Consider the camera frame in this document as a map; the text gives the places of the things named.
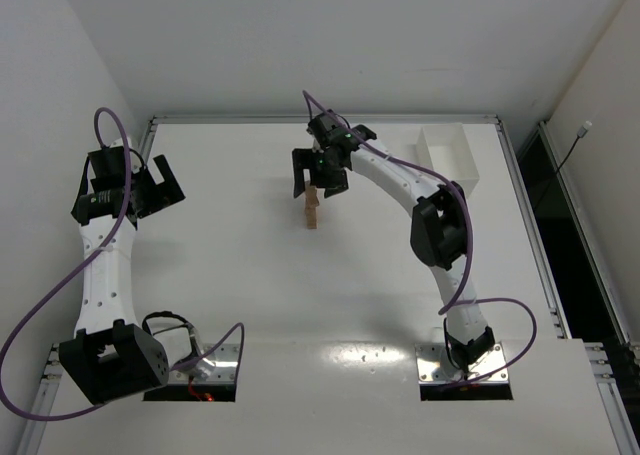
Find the wood block six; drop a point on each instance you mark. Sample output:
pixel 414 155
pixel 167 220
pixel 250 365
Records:
pixel 311 194

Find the white rectangular box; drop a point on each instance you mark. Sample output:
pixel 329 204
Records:
pixel 444 148

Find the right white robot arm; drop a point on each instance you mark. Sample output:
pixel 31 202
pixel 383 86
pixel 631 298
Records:
pixel 440 234

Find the metal base plate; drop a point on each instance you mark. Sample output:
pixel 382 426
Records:
pixel 434 368
pixel 218 369

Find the black wall cable white plug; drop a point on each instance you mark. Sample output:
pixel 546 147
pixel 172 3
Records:
pixel 546 179

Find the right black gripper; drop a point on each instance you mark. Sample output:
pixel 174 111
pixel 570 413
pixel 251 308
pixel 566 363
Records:
pixel 320 173

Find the wood block seven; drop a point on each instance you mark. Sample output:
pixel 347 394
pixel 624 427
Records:
pixel 311 204

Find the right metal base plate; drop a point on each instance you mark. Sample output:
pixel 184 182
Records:
pixel 434 368

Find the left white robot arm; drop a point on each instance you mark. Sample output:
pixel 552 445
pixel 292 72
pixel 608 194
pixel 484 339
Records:
pixel 113 353

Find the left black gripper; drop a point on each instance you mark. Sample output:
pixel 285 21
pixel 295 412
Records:
pixel 151 191

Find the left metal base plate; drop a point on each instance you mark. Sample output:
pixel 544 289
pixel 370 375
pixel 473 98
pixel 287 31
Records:
pixel 218 369

